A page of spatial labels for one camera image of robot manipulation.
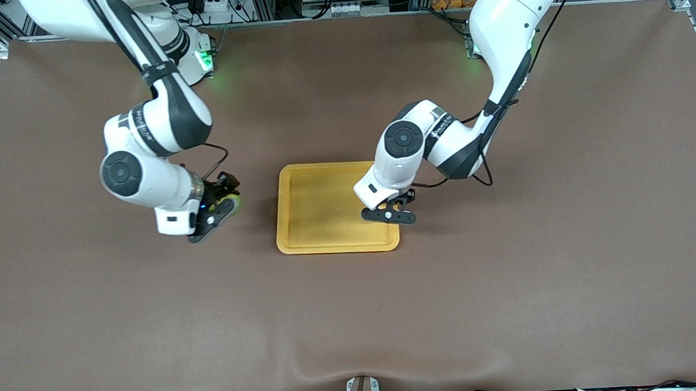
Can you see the white power strip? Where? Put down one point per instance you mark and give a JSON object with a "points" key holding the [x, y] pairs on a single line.
{"points": [[329, 10]]}

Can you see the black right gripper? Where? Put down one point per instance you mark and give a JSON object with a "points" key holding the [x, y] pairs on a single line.
{"points": [[223, 183]]}

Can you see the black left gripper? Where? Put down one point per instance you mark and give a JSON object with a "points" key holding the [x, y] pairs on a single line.
{"points": [[405, 198]]}

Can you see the aluminium table edge rail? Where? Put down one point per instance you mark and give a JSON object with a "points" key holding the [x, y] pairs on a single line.
{"points": [[315, 19]]}

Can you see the brown table mat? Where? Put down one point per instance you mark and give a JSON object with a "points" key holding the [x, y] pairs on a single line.
{"points": [[354, 314]]}

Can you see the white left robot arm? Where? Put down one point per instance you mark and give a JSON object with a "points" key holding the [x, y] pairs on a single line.
{"points": [[506, 32]]}

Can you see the yellow plastic tray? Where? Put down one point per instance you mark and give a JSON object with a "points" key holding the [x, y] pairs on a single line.
{"points": [[325, 220]]}

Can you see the white socket box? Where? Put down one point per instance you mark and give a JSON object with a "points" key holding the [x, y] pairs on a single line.
{"points": [[213, 6]]}

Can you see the green apple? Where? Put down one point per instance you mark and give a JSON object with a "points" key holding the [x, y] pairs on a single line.
{"points": [[237, 202]]}

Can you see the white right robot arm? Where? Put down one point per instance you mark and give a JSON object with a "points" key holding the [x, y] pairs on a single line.
{"points": [[165, 115]]}

